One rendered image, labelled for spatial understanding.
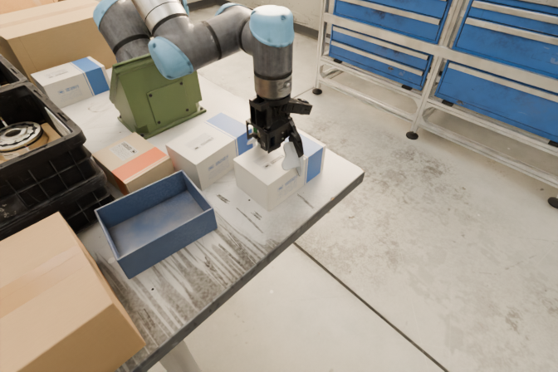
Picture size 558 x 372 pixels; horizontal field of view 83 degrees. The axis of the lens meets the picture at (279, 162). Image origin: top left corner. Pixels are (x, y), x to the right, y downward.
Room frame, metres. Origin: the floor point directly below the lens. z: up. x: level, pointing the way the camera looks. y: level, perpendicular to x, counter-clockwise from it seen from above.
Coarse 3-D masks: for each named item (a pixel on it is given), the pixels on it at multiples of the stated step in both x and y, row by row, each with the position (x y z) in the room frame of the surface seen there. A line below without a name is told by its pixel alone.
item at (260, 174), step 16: (304, 144) 0.61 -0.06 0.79; (320, 144) 0.61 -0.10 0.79; (240, 160) 0.55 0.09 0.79; (256, 160) 0.55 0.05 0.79; (272, 160) 0.55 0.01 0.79; (304, 160) 0.55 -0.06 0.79; (320, 160) 0.60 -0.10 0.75; (240, 176) 0.54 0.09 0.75; (256, 176) 0.50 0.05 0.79; (272, 176) 0.50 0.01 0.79; (288, 176) 0.51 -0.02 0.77; (304, 176) 0.56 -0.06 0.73; (256, 192) 0.50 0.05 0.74; (272, 192) 0.48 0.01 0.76; (288, 192) 0.52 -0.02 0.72; (272, 208) 0.48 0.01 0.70
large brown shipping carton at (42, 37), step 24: (72, 0) 1.44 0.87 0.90; (0, 24) 1.15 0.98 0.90; (24, 24) 1.15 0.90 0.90; (48, 24) 1.15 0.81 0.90; (72, 24) 1.17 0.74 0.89; (0, 48) 1.12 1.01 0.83; (24, 48) 1.03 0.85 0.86; (48, 48) 1.09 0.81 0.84; (72, 48) 1.14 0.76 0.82; (96, 48) 1.21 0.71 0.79; (24, 72) 1.02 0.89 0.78
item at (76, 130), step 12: (24, 84) 0.66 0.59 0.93; (36, 96) 0.61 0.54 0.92; (48, 108) 0.56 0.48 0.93; (72, 120) 0.51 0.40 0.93; (72, 132) 0.47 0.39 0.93; (48, 144) 0.44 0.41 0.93; (60, 144) 0.44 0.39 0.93; (72, 144) 0.45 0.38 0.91; (24, 156) 0.40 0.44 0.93; (36, 156) 0.41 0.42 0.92; (48, 156) 0.42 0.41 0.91; (0, 168) 0.37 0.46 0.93; (12, 168) 0.38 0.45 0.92; (24, 168) 0.39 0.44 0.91; (0, 180) 0.37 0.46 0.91
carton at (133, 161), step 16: (112, 144) 0.63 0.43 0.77; (128, 144) 0.63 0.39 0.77; (144, 144) 0.63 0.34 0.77; (96, 160) 0.58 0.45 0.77; (112, 160) 0.57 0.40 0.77; (128, 160) 0.57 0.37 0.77; (144, 160) 0.57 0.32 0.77; (160, 160) 0.57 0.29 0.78; (112, 176) 0.53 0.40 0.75; (128, 176) 0.51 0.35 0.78; (144, 176) 0.52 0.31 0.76; (160, 176) 0.55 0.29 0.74; (128, 192) 0.49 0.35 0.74
